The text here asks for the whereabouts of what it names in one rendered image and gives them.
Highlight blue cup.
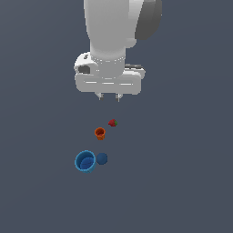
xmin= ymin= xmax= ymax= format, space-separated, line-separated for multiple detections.
xmin=74 ymin=149 xmax=97 ymax=174

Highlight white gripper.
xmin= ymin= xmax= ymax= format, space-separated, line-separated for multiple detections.
xmin=73 ymin=52 xmax=147 ymax=103

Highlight dark blue ball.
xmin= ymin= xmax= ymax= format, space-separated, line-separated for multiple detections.
xmin=96 ymin=152 xmax=108 ymax=166

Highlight small orange cup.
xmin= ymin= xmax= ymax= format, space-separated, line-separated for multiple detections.
xmin=94 ymin=127 xmax=106 ymax=141

